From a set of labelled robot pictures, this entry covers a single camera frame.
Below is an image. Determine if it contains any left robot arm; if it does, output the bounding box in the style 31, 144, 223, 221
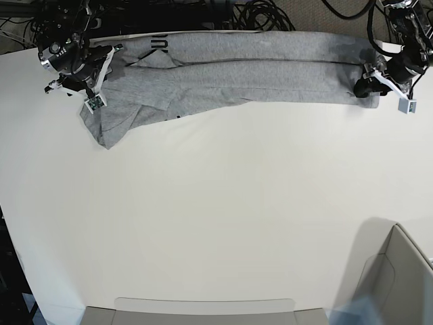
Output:
354, 1, 432, 100

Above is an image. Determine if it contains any black cable bundle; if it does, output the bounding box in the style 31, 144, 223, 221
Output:
233, 0, 295, 33

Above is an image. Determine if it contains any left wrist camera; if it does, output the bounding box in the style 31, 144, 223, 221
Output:
398, 98, 417, 114

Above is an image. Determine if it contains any grey T-shirt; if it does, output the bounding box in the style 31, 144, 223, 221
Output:
81, 31, 379, 149

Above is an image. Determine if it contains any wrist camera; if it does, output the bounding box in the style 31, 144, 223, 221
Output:
398, 98, 417, 114
85, 94, 107, 114

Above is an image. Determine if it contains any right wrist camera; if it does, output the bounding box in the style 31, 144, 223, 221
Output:
85, 94, 107, 114

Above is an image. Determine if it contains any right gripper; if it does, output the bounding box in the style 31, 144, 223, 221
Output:
39, 39, 114, 98

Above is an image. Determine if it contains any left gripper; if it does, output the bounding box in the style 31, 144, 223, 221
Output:
353, 50, 428, 98

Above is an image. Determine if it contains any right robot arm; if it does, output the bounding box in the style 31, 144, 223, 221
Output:
35, 1, 116, 100

